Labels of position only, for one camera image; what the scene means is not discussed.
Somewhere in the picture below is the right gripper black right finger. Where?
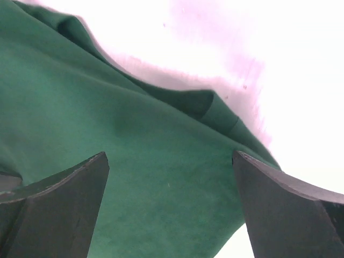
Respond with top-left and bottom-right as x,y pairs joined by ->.
232,151 -> 343,258

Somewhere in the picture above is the green t shirt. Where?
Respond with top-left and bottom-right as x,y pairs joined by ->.
1,1 -> 277,257

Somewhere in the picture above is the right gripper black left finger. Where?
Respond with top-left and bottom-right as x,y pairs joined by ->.
1,152 -> 109,257

